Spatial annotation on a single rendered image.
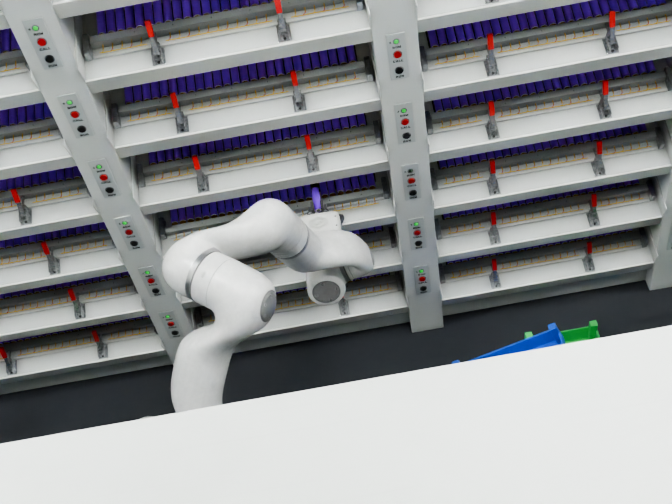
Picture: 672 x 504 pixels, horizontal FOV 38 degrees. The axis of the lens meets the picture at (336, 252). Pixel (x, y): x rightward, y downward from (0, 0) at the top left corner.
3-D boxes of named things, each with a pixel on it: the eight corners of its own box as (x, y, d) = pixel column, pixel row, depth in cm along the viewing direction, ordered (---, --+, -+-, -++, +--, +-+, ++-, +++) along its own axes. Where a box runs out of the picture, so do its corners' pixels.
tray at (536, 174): (668, 173, 247) (681, 148, 234) (433, 216, 249) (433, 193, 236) (646, 105, 255) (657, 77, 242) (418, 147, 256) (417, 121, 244)
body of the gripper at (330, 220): (341, 233, 221) (337, 205, 230) (297, 241, 221) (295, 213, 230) (346, 259, 225) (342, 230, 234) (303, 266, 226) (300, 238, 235)
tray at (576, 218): (659, 223, 262) (671, 202, 249) (437, 263, 263) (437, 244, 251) (638, 158, 269) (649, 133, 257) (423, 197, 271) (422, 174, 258)
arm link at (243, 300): (171, 464, 198) (235, 501, 192) (133, 488, 188) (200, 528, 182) (222, 241, 181) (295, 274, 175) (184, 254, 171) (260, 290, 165)
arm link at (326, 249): (334, 196, 192) (370, 241, 220) (260, 224, 195) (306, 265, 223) (346, 236, 189) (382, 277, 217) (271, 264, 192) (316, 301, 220)
